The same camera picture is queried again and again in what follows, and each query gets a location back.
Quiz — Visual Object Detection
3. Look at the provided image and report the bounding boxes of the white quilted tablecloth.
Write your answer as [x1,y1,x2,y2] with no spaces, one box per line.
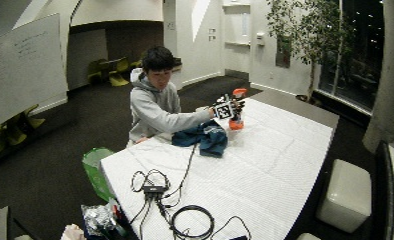
[98,97,335,240]

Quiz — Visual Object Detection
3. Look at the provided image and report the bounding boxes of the pale pink packet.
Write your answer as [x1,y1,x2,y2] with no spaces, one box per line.
[60,223,88,240]

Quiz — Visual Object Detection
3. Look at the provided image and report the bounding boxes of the green plastic bag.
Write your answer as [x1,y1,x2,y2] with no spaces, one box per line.
[81,147,117,203]

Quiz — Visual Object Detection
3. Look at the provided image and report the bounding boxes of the looped thin black cables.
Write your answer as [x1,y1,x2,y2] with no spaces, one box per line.
[129,168,173,194]

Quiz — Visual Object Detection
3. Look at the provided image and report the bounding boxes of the coiled thick black cable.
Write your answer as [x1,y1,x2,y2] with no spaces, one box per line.
[168,204,217,240]

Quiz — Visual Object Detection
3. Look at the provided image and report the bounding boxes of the small black hub box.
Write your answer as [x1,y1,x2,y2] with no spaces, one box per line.
[141,184,169,195]

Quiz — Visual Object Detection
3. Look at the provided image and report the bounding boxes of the white cube stool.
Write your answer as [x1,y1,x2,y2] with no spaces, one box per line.
[315,158,373,234]

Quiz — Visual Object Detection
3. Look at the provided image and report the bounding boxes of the yellow-green chair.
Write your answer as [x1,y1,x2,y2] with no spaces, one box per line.
[108,56,132,88]

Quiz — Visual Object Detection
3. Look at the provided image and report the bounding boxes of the green lounge chair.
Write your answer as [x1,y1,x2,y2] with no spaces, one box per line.
[0,104,46,148]

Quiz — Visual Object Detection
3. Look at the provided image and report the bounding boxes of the long thin black cable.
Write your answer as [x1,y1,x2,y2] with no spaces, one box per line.
[162,142,199,200]

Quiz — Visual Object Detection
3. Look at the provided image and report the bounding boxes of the orange and white bottle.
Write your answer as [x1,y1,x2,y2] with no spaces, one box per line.
[227,87,249,131]

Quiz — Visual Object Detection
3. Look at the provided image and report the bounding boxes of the large whiteboard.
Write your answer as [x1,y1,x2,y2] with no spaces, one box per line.
[0,12,70,136]

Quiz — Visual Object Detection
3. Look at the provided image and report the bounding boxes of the white wall dispenser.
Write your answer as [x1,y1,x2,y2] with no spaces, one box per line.
[254,31,266,47]

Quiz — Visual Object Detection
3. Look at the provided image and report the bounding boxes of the the person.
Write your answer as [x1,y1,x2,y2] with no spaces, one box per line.
[126,45,247,148]

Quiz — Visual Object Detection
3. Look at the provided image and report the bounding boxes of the dark blue cloth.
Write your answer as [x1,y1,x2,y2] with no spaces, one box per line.
[170,119,229,158]

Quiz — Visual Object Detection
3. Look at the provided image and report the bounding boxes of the indoor leafy tree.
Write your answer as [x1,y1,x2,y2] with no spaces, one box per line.
[265,0,355,101]

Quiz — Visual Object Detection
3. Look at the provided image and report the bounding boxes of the crumpled clear plastic bag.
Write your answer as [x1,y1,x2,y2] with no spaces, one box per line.
[80,203,118,236]

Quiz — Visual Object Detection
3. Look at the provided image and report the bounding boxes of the white marker cube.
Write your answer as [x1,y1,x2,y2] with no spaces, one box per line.
[213,101,235,120]

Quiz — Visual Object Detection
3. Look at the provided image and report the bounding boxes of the thin black arched cable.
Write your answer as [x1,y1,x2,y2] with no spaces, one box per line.
[209,215,253,240]

